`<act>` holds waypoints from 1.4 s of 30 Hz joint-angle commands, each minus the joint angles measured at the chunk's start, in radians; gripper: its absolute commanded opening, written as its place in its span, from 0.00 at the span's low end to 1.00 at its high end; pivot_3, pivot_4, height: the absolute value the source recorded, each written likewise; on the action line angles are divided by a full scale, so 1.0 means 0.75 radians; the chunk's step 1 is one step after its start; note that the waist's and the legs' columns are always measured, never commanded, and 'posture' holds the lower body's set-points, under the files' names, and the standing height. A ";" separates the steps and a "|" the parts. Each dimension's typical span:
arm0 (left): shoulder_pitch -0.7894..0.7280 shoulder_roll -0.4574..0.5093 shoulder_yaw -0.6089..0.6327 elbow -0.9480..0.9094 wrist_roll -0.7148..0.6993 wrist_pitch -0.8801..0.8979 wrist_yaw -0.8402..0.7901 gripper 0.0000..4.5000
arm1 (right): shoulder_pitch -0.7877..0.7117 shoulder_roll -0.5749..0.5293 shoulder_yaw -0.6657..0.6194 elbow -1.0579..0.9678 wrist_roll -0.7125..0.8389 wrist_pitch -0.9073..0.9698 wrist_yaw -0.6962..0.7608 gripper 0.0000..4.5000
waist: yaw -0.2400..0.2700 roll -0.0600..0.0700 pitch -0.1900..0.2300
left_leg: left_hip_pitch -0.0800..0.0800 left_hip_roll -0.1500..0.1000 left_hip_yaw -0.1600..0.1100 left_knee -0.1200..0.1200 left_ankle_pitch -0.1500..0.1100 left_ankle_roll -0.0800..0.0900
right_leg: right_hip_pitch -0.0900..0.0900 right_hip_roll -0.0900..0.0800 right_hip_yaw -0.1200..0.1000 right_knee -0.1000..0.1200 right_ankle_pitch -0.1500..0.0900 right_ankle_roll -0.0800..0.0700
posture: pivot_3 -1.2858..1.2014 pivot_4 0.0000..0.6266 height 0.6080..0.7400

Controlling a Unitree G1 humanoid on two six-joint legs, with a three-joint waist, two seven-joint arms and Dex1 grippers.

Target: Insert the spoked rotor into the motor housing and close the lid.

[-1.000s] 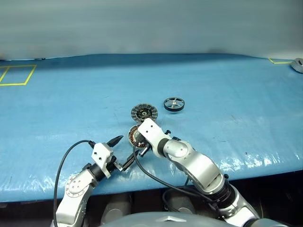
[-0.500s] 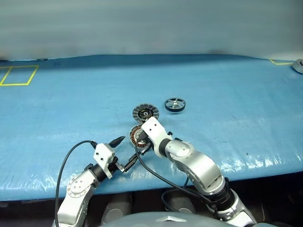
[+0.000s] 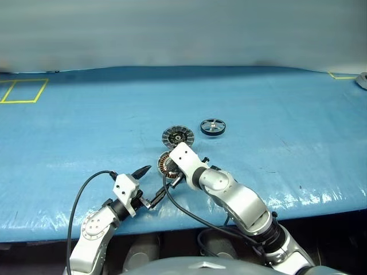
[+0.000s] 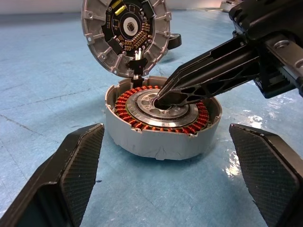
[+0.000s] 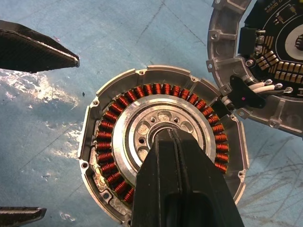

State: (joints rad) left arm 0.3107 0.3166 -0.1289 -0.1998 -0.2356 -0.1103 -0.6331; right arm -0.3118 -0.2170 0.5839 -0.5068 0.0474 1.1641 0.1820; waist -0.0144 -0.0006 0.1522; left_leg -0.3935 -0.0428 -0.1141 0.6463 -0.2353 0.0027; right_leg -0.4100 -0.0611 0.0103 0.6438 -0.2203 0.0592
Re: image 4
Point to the silver spoked rotor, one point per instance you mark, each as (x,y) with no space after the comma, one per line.
(142,111)

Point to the grey motor housing copper windings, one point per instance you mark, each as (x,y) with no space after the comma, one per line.
(165,144)

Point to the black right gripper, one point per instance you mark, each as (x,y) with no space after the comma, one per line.
(272,21)

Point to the small black object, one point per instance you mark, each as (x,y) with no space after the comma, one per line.
(176,42)

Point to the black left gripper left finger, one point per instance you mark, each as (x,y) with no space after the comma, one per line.
(59,179)

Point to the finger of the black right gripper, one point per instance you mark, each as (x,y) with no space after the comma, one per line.
(222,82)

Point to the silver motor lid circuit board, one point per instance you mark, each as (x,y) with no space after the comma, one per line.
(94,30)

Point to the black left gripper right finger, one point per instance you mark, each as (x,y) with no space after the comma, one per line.
(267,170)

